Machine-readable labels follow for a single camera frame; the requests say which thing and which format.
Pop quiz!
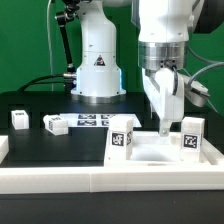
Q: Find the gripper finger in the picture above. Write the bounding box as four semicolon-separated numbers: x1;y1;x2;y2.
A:
159;120;172;137

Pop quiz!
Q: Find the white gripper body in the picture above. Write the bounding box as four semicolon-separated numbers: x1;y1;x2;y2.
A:
142;68;184;122

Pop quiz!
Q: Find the white square table top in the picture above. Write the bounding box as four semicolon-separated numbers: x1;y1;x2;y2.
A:
104;131;224;166

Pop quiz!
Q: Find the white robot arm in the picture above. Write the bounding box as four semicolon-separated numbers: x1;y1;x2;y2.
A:
62;0;224;136

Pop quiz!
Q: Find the white sheet with tag markers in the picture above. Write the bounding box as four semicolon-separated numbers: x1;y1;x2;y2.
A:
59;112;142;128

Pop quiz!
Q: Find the white U-shaped obstacle fence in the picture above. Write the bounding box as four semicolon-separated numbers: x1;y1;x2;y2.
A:
0;133;224;195

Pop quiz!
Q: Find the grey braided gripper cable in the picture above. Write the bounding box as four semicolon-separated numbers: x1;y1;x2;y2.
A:
184;44;224;86

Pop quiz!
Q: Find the grey thin cable right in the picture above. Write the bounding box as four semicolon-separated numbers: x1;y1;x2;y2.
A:
208;99;219;114

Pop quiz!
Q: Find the grey thin cable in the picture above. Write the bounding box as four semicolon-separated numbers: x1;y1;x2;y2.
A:
45;0;56;92
208;99;219;114

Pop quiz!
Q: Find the black cable bundle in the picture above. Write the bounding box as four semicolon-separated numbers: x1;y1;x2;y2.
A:
17;73;78;93

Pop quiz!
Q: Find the grey thin cable left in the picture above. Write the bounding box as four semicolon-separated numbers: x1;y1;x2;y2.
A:
45;0;56;92

